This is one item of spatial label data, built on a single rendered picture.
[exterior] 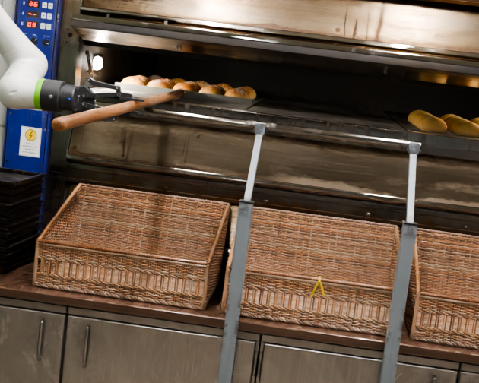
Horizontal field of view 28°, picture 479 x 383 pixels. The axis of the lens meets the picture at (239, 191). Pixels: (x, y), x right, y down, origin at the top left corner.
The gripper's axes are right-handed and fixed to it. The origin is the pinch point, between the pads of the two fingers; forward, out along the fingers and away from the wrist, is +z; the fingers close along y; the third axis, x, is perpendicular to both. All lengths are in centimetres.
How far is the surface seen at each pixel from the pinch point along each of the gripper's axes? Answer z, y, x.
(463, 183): 107, 17, -61
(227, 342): 36, 67, 0
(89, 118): 2, 0, 58
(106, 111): 1.7, -0.6, 39.7
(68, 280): -16, 57, -11
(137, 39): -11, -19, -54
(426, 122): 93, -2, -77
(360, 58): 65, -22, -46
